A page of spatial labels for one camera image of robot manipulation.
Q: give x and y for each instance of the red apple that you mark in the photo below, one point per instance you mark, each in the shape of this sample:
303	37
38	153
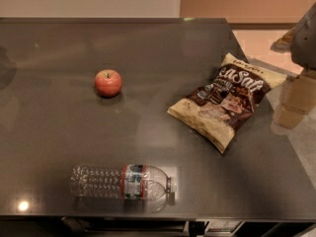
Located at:
108	83

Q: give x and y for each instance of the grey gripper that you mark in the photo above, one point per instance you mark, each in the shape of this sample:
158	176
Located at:
306	44

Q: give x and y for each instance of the clear plastic water bottle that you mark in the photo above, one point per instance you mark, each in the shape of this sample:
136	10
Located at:
138	182

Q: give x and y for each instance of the brown sea salt chip bag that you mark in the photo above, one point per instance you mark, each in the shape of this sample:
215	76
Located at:
217	110

